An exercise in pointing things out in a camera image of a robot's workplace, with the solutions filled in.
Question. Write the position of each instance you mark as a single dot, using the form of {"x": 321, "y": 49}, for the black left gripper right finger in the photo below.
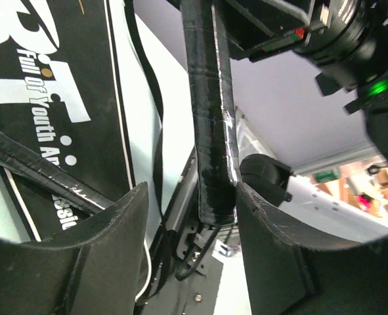
{"x": 294, "y": 268}

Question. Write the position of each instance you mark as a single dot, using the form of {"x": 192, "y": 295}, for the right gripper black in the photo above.
{"x": 347, "y": 41}

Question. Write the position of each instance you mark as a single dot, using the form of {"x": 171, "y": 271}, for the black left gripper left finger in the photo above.
{"x": 91, "y": 268}

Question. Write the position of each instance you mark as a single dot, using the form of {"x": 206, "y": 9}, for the white racket with black handle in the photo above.
{"x": 24, "y": 162}

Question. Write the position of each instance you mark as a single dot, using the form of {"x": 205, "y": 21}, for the black racket bag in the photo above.
{"x": 72, "y": 91}

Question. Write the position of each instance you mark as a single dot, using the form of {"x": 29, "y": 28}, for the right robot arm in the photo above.
{"x": 295, "y": 195}

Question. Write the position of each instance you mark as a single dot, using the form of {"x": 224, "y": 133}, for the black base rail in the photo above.
{"x": 186, "y": 269}

